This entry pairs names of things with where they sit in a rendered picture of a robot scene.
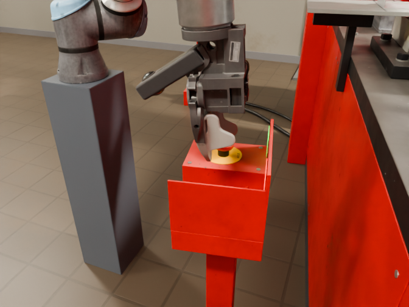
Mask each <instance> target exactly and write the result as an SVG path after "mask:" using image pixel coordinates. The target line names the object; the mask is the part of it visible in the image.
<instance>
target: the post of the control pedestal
mask: <svg viewBox="0 0 409 307"><path fill-rule="evenodd" d="M236 264H237V258H232V257H227V256H219V255H210V254H206V307H234V293H235V283H236Z"/></svg>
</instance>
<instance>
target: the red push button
mask: <svg viewBox="0 0 409 307"><path fill-rule="evenodd" d="M233 147H234V144H233V145H232V146H230V147H225V148H221V149H217V150H218V156H220V157H227V156H228V155H229V151H230V150H231V149H232V148H233Z"/></svg>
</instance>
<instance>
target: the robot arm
mask: <svg viewBox="0 0 409 307"><path fill-rule="evenodd" d="M177 10H178V20H179V25H180V26H182V28H181V33H182V39H183V40H186V41H196V42H198V44H196V45H195V46H193V47H192V48H190V49H189V50H187V51H186V52H184V53H182V54H181V55H179V56H178V57H177V58H175V59H173V60H172V61H171V62H168V63H167V64H166V65H164V66H163V67H161V68H160V69H158V70H156V71H150V72H148V73H146V74H145V75H144V76H143V78H142V80H141V81H142V82H141V83H140V84H138V85H137V86H136V91H137V92H138V93H139V95H140V96H141V97H142V98H143V100H147V99H148V98H150V97H152V96H157V95H159V94H161V93H162V92H163V91H164V89H165V88H166V87H168V86H169V85H171V84H173V83H174V82H176V81H177V80H180V79H181V78H182V77H184V76H187V78H188V80H187V85H186V89H187V104H188V107H189V109H190V118H191V127H192V132H193V135H194V139H195V142H196V143H197V147H198V149H199V151H200V153H201V154H202V156H204V158H205V159H206V161H211V160H212V151H213V150H216V149H221V148H225V147H230V146H232V145H233V144H234V143H235V141H236V139H235V136H234V135H236V134H237V131H238V128H237V125H236V124H235V123H233V122H230V121H228V120H226V119H225V118H224V116H223V113H245V102H246V101H248V97H249V88H248V81H249V76H248V71H249V70H250V65H249V62H248V61H247V60H245V35H246V24H233V23H232V22H233V21H234V19H235V17H234V0H177ZM51 14H52V18H51V19H52V21H53V24H54V30H55V36H56V39H57V44H58V50H59V58H58V69H57V75H58V79H59V81H61V82H64V83H72V84H81V83H91V82H96V81H99V80H102V79H104V78H106V77H107V76H108V68H107V65H106V64H105V62H104V60H103V57H102V55H101V53H100V51H99V45H98V41H100V40H114V39H121V38H129V39H131V38H134V37H141V36H142V35H143V34H144V33H145V31H146V28H147V21H148V18H147V14H148V11H147V4H146V2H145V0H54V1H52V3H51ZM210 41H211V42H213V43H214V44H215V46H212V45H211V44H210ZM211 112H212V113H211Z"/></svg>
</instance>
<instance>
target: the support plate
mask: <svg viewBox="0 0 409 307"><path fill-rule="evenodd" d="M386 3H398V4H409V2H400V1H386ZM385 10H386V11H387V12H386V11H384V10H383V9H382V8H381V7H380V6H378V5H377V4H376V3H375V2H374V1H361V0H307V13H329V14H345V15H377V16H409V10H408V9H385Z"/></svg>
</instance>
